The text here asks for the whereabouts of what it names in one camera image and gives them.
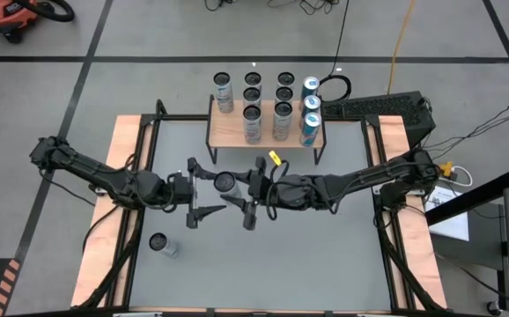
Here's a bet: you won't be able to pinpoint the white paper sheet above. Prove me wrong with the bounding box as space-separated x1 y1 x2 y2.
424 187 470 242

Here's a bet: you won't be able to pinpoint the black stand bar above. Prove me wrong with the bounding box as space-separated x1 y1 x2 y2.
424 166 509 226

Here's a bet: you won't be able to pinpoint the orange shop vacuum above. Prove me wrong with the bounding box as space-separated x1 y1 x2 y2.
0 0 76 45

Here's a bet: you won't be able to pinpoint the black computer tower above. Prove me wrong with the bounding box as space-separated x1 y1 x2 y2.
323 90 437 150

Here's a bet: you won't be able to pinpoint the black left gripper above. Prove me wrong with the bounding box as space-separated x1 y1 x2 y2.
161 157 229 230

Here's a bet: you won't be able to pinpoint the black cable with coil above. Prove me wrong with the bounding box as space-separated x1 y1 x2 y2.
312 0 352 103

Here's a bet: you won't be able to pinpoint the white Celsius can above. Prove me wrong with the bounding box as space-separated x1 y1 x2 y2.
274 85 295 106
213 171 243 200

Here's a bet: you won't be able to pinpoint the Celsius can yellow label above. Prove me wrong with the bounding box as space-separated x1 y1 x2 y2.
271 100 294 142

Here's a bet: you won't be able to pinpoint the Celsius can orange print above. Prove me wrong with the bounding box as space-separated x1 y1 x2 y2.
276 71 296 89

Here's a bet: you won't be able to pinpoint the white cable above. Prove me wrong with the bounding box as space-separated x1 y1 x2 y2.
451 165 475 188

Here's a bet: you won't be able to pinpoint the wooden shelf black legs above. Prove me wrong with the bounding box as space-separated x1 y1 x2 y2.
205 94 328 166

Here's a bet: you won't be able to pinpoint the black floor cables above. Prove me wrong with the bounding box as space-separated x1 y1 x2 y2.
267 0 342 17
203 0 238 12

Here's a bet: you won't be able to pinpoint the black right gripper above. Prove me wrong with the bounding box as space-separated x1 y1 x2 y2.
225 156 327 232

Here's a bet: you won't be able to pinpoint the yellow power plug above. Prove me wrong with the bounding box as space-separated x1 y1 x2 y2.
438 160 458 181

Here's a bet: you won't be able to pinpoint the blue silver Red Bull can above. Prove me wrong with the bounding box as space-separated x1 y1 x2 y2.
299 111 323 148
300 94 322 117
300 76 321 100

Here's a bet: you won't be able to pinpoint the black cable bundle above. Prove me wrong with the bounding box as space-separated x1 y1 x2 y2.
421 101 509 153

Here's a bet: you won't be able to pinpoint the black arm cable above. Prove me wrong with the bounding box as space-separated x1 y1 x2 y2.
38 169 123 256

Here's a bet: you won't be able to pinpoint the yellow extension cable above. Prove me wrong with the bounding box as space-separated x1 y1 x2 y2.
386 0 417 96

